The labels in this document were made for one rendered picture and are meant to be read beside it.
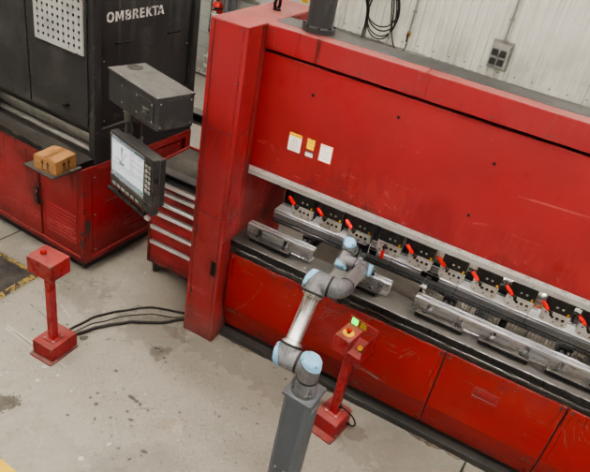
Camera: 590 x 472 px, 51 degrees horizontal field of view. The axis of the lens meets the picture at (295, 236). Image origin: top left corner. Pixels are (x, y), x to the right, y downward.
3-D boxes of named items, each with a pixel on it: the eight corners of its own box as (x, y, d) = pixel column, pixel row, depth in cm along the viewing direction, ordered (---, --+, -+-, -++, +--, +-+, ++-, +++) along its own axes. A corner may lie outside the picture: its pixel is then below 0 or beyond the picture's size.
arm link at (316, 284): (292, 374, 311) (333, 275, 315) (266, 361, 315) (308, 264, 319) (297, 373, 322) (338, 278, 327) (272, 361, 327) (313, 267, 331)
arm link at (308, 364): (313, 389, 312) (318, 369, 305) (289, 377, 316) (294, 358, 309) (322, 374, 322) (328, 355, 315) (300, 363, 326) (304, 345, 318)
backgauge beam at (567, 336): (272, 221, 440) (273, 209, 434) (281, 213, 451) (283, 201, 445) (600, 362, 367) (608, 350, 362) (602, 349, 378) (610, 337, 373)
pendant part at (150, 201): (110, 183, 377) (110, 129, 358) (126, 178, 385) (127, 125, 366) (150, 216, 353) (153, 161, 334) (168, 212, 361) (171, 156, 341)
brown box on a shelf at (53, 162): (22, 165, 429) (22, 148, 422) (53, 154, 448) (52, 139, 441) (51, 180, 417) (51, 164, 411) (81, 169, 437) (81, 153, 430)
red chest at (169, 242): (144, 272, 508) (149, 165, 455) (182, 246, 547) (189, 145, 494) (194, 297, 492) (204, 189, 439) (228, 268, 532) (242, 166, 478)
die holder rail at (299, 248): (246, 234, 421) (247, 222, 416) (250, 230, 426) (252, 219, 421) (310, 262, 405) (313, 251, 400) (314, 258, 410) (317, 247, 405)
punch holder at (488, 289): (468, 289, 357) (478, 267, 348) (472, 282, 363) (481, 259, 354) (494, 300, 352) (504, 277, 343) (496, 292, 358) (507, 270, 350)
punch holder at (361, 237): (346, 237, 382) (351, 214, 373) (351, 231, 389) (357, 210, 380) (367, 246, 377) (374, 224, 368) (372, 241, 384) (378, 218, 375)
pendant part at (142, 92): (106, 196, 390) (106, 66, 345) (140, 186, 406) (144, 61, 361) (151, 234, 363) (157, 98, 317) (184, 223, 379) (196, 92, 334)
